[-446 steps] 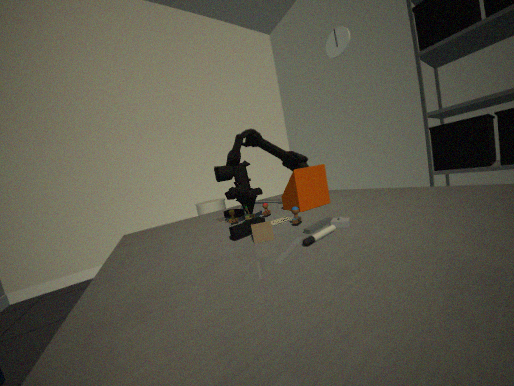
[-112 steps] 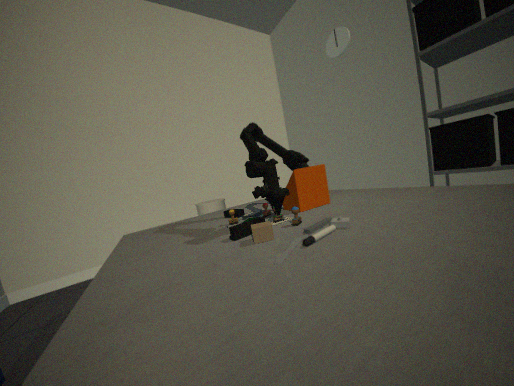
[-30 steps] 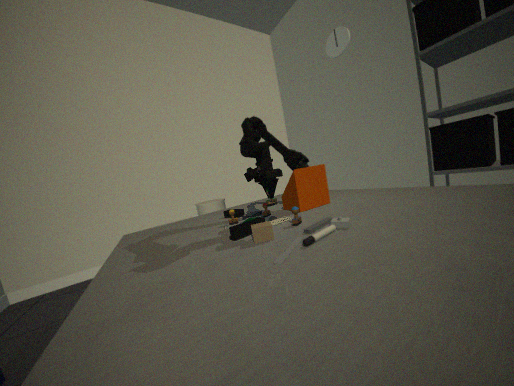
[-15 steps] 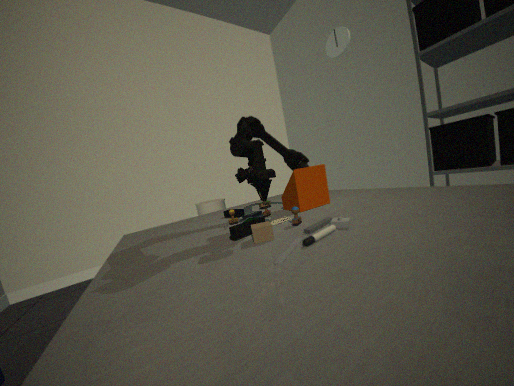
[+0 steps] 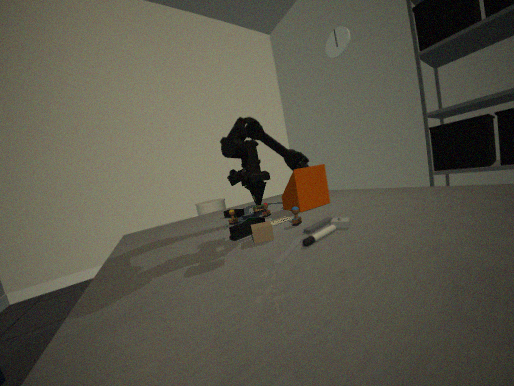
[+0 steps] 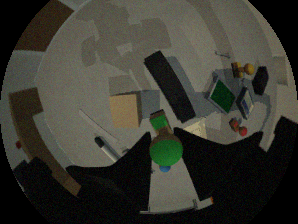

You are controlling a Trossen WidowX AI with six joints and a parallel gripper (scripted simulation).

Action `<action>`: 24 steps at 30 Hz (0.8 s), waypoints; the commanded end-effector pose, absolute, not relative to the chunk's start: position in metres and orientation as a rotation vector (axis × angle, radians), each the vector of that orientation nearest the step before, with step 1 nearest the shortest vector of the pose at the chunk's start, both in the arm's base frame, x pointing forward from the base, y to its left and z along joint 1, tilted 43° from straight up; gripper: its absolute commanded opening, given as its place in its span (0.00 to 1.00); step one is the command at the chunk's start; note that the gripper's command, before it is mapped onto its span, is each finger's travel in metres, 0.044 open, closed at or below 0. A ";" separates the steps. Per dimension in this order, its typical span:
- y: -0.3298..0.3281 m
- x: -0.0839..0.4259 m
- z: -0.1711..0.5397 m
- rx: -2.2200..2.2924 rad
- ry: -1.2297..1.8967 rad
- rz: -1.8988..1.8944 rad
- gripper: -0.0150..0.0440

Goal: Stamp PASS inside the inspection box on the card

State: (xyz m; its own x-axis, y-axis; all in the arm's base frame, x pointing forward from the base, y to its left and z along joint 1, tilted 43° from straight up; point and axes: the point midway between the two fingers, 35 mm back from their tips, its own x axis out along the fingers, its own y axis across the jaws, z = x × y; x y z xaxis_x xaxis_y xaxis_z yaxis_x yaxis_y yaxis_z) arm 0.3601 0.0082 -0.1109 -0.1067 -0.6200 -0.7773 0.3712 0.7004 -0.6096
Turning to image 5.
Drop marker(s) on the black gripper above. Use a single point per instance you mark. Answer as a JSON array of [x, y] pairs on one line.
[[255, 180]]

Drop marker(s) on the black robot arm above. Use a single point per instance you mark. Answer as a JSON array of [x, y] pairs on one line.
[[234, 146]]

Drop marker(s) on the beige cylinder with black cap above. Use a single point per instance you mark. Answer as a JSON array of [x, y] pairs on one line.
[[310, 240]]

